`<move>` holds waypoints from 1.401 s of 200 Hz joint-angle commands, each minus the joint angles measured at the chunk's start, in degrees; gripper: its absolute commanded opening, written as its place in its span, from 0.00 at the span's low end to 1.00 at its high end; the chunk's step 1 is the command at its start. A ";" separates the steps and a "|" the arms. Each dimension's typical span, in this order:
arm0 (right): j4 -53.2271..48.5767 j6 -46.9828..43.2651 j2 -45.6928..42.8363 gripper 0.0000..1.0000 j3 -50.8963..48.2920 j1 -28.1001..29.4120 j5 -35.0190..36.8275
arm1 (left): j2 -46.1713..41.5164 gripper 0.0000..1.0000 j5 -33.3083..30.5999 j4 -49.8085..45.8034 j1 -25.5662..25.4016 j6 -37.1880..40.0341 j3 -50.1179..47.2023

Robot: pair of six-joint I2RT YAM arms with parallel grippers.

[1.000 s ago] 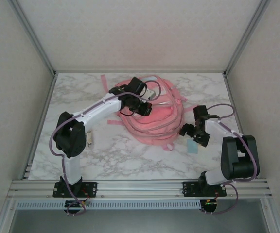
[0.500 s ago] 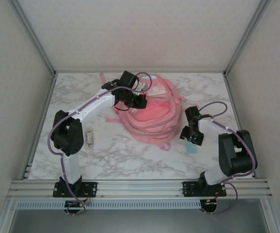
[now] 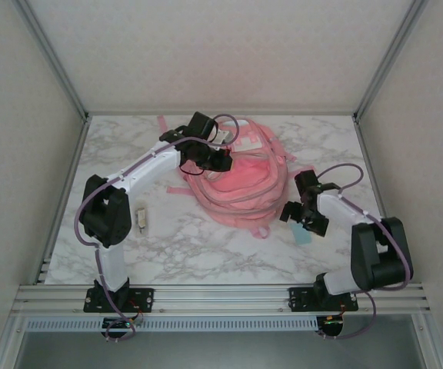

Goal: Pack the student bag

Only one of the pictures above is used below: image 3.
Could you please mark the light blue eraser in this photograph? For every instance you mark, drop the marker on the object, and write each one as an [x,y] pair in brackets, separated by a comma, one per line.
[302,239]

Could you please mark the pink backpack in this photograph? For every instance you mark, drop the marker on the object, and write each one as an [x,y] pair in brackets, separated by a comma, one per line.
[244,188]

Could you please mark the small translucent plastic case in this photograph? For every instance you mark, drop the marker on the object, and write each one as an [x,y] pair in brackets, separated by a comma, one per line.
[141,221]

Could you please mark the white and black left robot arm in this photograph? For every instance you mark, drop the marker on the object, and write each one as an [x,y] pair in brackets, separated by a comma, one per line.
[148,165]

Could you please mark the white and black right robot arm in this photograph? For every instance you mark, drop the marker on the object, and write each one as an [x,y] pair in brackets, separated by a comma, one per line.
[379,250]

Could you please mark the small black circuit board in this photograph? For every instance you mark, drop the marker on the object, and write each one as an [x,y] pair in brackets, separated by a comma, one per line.
[333,324]
[117,324]

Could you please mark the aluminium table edge rail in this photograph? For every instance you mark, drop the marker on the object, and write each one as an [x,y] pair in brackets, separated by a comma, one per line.
[375,173]
[62,192]

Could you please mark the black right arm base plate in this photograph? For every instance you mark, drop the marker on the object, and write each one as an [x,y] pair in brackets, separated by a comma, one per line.
[302,298]

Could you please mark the wide aluminium base rail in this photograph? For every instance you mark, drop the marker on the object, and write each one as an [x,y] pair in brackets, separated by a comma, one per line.
[221,298]

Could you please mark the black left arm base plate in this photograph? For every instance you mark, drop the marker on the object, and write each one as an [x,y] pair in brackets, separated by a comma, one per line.
[144,298]

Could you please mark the aluminium frame post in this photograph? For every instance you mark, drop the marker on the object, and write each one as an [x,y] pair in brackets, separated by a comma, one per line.
[52,57]
[390,57]

